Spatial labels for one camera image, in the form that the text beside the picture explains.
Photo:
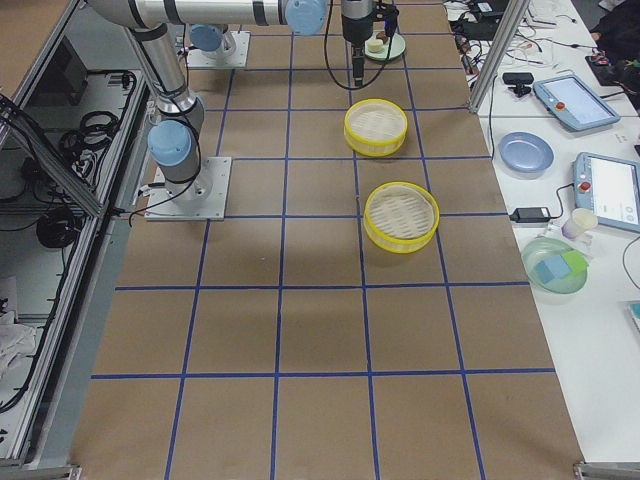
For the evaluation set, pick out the brown bun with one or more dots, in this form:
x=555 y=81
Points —
x=382 y=36

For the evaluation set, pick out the blue sponge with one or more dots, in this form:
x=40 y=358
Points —
x=550 y=269

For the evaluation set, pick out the black power adapter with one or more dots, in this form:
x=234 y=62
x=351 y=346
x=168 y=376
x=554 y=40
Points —
x=530 y=215

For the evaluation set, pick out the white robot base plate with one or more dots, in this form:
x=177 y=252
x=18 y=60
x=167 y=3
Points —
x=205 y=199

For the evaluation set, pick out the far teach pendant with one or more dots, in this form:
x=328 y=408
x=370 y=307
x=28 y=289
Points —
x=573 y=103

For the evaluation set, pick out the near teach pendant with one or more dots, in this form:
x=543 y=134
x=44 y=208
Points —
x=609 y=187

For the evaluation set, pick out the green glass bowl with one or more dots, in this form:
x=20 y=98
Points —
x=543 y=247

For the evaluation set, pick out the teach pendant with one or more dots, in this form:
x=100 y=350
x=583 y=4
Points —
x=573 y=103
x=609 y=187

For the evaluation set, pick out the white paper cup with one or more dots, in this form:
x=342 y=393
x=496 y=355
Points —
x=579 y=222

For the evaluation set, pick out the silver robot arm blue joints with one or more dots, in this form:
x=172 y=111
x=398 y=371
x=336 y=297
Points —
x=146 y=23

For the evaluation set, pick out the green sponge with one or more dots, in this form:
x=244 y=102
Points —
x=575 y=261

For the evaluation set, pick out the blue plate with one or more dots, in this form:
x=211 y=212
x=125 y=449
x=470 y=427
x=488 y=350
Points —
x=525 y=155

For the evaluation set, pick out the white steamed bun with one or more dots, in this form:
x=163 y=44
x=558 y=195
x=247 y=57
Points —
x=374 y=47

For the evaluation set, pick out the white crumpled cloth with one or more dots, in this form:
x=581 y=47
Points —
x=17 y=341

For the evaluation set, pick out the yellow bamboo steamer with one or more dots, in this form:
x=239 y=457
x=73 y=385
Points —
x=401 y=217
x=375 y=127

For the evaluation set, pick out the black webcam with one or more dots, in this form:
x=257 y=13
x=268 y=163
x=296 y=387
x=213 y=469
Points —
x=518 y=82

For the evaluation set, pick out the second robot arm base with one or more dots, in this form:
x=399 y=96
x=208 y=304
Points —
x=213 y=39

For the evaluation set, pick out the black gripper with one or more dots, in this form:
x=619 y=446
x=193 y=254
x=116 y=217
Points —
x=356 y=31

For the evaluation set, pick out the aluminium frame post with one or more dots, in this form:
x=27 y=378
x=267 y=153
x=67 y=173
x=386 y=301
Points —
x=506 y=31

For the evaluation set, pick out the pale green plate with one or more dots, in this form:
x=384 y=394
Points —
x=394 y=47

